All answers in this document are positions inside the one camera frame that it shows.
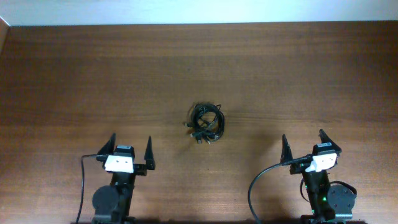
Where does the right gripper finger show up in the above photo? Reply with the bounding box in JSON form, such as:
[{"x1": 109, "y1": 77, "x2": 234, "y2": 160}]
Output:
[
  {"x1": 280, "y1": 134, "x2": 293, "y2": 164},
  {"x1": 319, "y1": 129, "x2": 341, "y2": 153}
]

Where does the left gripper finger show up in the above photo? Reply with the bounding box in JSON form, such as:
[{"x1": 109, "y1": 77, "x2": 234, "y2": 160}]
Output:
[
  {"x1": 144, "y1": 136, "x2": 155, "y2": 170},
  {"x1": 97, "y1": 133, "x2": 116, "y2": 155}
]

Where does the black cable bundle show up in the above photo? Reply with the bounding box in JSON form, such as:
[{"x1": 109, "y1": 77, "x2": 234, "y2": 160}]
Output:
[{"x1": 182, "y1": 102, "x2": 226, "y2": 146}]

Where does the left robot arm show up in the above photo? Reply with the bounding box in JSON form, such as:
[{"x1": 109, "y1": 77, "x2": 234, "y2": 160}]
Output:
[{"x1": 91, "y1": 134, "x2": 155, "y2": 224}]

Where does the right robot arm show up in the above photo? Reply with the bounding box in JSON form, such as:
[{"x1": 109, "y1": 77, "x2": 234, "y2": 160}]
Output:
[{"x1": 280, "y1": 129, "x2": 358, "y2": 223}]

